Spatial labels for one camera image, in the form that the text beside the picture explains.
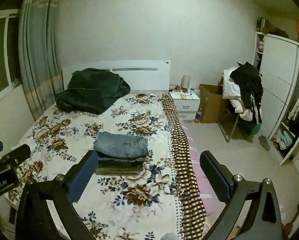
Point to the folded olive pants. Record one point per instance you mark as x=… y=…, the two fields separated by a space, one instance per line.
x=119 y=169

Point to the white nightstand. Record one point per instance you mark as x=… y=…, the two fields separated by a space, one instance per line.
x=187 y=105

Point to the white wardrobe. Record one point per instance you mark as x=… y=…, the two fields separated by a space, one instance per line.
x=277 y=80

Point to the hanging white garment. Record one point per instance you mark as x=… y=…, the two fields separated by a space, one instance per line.
x=298 y=102

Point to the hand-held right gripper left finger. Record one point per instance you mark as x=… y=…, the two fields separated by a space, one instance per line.
x=83 y=176

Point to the brown checkered blanket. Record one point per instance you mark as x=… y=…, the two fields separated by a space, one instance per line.
x=182 y=142

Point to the plastic bottle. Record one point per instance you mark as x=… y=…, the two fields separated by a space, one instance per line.
x=198 y=116

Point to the cardboard box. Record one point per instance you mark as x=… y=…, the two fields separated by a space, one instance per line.
x=210 y=105

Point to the folded dark pants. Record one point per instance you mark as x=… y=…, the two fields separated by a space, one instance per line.
x=122 y=159

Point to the white framed window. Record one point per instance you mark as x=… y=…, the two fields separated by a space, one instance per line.
x=2 y=55

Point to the blue jeans pants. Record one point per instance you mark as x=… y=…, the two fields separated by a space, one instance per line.
x=122 y=143

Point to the folding chair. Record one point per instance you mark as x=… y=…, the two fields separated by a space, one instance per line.
x=230 y=127

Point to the dark green duvet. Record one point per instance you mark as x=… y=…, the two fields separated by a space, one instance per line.
x=89 y=91

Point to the beige cylinder lamp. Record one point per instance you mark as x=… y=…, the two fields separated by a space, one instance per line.
x=186 y=81

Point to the folded teal towels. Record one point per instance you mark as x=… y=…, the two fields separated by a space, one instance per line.
x=285 y=140

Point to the grey curtain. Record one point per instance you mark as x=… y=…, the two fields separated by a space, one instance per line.
x=37 y=55

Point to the black jacket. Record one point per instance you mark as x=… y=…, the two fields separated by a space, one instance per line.
x=250 y=85

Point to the floral blanket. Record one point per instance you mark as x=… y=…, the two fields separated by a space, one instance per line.
x=64 y=130

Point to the white jacket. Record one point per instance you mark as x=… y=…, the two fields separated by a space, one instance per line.
x=230 y=87

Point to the pair of grey shoes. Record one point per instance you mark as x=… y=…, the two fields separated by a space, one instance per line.
x=265 y=142

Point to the pink bed sheet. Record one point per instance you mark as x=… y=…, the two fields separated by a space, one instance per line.
x=197 y=160

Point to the white bed headboard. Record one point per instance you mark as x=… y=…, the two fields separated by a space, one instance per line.
x=144 y=78

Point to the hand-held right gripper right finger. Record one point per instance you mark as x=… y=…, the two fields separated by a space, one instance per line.
x=214 y=173

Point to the green bin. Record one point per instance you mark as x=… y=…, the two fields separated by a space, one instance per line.
x=256 y=128

